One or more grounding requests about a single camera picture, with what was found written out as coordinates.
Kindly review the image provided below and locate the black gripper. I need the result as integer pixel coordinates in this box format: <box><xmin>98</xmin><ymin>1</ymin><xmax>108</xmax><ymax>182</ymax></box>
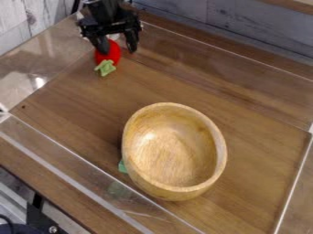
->
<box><xmin>78</xmin><ymin>14</ymin><xmax>142</xmax><ymax>55</ymax></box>

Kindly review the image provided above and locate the red plush strawberry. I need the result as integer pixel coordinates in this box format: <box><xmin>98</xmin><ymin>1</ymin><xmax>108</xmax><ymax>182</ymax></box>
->
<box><xmin>94</xmin><ymin>39</ymin><xmax>121</xmax><ymax>77</ymax></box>

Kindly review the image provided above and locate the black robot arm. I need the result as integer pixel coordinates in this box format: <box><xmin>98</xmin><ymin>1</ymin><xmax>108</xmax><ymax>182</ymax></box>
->
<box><xmin>78</xmin><ymin>0</ymin><xmax>142</xmax><ymax>55</ymax></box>

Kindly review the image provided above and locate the green object behind bowl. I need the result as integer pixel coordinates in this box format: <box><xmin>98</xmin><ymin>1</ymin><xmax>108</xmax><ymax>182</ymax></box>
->
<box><xmin>120</xmin><ymin>159</ymin><xmax>128</xmax><ymax>174</ymax></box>

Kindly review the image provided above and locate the wooden bowl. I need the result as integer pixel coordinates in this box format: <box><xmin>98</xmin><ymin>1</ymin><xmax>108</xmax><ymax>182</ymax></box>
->
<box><xmin>121</xmin><ymin>102</ymin><xmax>228</xmax><ymax>201</ymax></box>

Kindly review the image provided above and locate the black clamp with screw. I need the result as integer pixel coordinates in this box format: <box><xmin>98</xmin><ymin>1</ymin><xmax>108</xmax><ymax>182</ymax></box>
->
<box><xmin>26</xmin><ymin>204</ymin><xmax>69</xmax><ymax>234</ymax></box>

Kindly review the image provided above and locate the clear acrylic barrier wall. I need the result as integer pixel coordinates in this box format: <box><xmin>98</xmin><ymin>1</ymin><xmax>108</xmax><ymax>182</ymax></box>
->
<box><xmin>0</xmin><ymin>16</ymin><xmax>313</xmax><ymax>234</ymax></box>

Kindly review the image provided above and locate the black cable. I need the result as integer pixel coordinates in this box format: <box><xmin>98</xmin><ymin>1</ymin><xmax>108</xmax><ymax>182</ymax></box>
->
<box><xmin>0</xmin><ymin>215</ymin><xmax>14</xmax><ymax>234</ymax></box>

